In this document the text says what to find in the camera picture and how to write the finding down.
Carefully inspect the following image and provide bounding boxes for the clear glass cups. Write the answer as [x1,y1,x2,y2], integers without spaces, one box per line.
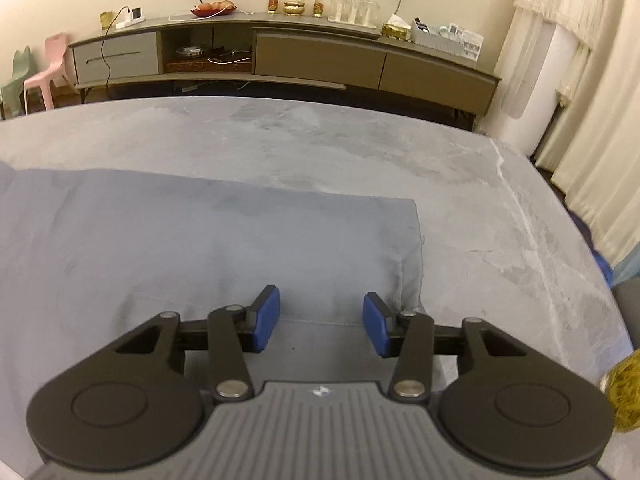
[326,0,381,29]

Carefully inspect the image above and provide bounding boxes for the grey blue garment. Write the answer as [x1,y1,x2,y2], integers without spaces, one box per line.
[0,159,452,396]

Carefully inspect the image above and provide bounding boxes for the golden censer ornament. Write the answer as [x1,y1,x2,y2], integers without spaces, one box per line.
[283,0,306,15]

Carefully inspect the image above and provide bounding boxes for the white power strip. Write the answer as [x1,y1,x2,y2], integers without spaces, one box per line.
[115,8,145,29]

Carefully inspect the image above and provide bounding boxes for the pink plastic chair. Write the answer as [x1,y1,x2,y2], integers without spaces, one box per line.
[23,32,73,114]

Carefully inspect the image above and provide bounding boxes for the glass of yellow tea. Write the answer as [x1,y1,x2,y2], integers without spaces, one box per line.
[600,350,640,432]

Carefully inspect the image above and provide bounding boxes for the green plastic chair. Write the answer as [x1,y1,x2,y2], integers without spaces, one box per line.
[1,47,36,120]

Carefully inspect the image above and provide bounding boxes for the red fruit plate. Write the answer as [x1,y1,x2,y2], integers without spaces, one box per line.
[191,0,236,18]

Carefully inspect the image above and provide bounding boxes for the long TV cabinet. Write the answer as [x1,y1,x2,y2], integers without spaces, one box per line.
[70,13,499,117]

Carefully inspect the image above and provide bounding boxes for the white curtain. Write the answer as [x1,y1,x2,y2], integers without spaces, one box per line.
[480,0,639,266]

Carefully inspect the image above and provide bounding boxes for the golden tissue box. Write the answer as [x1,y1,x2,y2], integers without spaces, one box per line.
[381,14,411,41]

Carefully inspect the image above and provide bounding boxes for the white storage basket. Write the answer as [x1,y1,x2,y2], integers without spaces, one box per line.
[410,18,484,62]

